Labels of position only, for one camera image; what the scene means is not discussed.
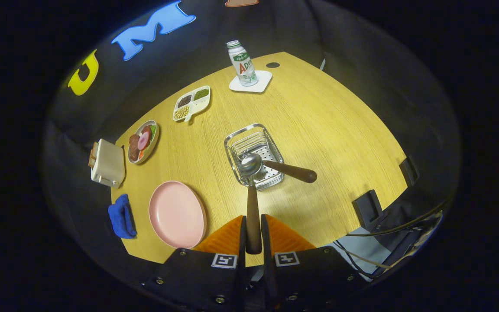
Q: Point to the yellow beans pile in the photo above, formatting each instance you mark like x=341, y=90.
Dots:
x=181, y=113

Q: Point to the grey oval food plate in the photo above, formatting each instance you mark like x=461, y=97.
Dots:
x=150, y=151

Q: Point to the small brown steak piece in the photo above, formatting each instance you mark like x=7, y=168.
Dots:
x=147, y=130

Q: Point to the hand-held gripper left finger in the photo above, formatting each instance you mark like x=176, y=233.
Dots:
x=241, y=247

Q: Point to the toast slice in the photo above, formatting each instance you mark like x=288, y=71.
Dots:
x=95, y=149
x=92, y=159

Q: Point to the pink round plate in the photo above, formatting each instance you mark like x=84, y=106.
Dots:
x=178, y=214

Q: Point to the blue folded towel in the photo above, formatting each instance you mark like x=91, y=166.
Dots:
x=121, y=216

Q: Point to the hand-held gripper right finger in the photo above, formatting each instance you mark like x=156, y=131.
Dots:
x=266, y=247

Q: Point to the green beans pile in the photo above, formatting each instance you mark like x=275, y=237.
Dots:
x=201, y=94

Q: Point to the dark beans pile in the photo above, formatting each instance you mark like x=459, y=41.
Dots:
x=184, y=101

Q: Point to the white divided dish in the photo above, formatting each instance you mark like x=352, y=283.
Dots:
x=198, y=105

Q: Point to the pink ham slice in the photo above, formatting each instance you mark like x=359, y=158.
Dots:
x=144, y=140

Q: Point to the green lettuce leaf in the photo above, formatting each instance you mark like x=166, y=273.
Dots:
x=153, y=131

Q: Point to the white toaster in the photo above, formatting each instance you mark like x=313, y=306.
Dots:
x=110, y=164

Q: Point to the large brown steak piece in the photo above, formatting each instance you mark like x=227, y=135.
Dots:
x=134, y=147

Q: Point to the white square coaster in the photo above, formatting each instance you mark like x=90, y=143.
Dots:
x=262, y=84

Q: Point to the black table clamp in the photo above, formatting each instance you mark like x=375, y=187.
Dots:
x=409, y=171
x=367, y=208

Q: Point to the white drink bottle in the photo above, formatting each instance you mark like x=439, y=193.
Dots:
x=243, y=65

